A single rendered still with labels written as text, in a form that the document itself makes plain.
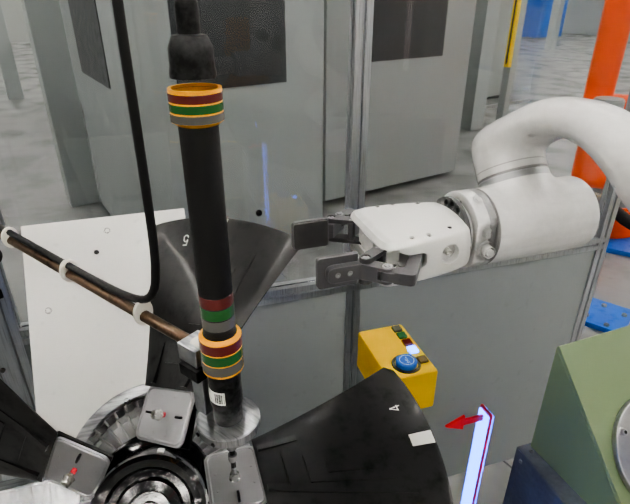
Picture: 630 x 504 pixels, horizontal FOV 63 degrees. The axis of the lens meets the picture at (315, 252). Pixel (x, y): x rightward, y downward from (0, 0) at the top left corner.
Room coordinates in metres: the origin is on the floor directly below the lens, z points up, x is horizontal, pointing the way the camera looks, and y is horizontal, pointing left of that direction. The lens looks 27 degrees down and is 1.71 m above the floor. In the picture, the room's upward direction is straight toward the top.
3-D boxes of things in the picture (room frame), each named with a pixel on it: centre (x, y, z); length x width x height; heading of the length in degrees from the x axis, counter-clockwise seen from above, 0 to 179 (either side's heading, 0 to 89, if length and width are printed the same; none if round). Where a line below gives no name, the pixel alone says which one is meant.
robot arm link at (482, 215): (0.51, -0.16, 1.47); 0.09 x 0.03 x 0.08; 17
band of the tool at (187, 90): (0.43, 0.10, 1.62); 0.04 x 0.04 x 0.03
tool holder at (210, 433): (0.43, 0.10, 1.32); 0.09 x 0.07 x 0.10; 52
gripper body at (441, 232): (0.49, -0.10, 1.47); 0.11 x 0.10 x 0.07; 107
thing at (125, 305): (0.61, 0.34, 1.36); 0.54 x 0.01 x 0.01; 52
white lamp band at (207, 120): (0.43, 0.10, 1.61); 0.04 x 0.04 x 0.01
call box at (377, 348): (0.81, -0.16, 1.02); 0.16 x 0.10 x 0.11; 17
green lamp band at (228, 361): (0.43, 0.10, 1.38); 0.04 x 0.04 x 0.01
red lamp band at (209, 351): (0.43, 0.10, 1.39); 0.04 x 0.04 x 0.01
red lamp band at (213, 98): (0.43, 0.10, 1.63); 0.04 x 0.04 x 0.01
